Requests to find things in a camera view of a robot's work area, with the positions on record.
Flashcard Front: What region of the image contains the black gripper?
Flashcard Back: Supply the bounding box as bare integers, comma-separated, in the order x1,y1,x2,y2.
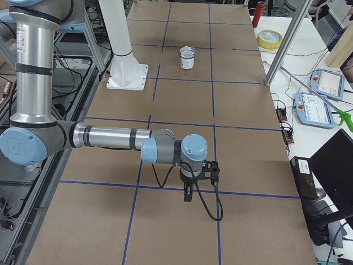
180,172,200,202

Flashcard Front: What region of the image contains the clear glass funnel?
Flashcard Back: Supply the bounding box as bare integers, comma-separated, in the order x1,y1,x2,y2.
179,46,195,60

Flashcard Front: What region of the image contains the white enamel cup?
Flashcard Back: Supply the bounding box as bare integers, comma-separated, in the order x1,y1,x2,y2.
180,54,194,70

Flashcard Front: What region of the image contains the black computer box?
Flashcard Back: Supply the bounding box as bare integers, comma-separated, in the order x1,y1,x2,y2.
290,156,318,200

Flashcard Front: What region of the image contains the black monitor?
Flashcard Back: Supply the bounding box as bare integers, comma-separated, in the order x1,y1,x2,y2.
309,129,352,209

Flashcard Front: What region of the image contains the near teach pendant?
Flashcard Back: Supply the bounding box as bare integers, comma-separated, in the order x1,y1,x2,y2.
295,92,335,129

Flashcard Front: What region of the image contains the teach pendant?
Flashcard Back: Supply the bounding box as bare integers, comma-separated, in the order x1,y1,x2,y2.
295,92,335,129
310,69,345,101

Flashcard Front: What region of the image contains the yellow tape roll with plate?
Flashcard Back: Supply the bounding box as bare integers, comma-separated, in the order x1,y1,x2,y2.
256,29,283,50

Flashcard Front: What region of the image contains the far teach pendant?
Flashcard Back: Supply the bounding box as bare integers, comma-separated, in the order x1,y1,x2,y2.
310,69,345,101

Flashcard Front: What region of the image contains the red cylinder tube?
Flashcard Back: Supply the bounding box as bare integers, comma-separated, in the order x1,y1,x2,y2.
252,1,265,28

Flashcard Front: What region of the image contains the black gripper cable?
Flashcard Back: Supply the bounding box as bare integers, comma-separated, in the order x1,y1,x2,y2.
180,162,223,222

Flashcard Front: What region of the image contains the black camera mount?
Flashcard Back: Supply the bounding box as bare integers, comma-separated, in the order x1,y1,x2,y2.
199,160,220,186

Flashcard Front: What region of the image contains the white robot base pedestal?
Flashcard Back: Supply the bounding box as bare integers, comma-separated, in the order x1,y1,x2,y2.
99,0,148,91

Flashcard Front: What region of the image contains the green handled reach grabber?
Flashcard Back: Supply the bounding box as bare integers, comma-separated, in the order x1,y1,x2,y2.
279,66,353,132

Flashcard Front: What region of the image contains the aluminium frame post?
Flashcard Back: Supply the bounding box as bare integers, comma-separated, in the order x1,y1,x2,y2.
264,0,312,86

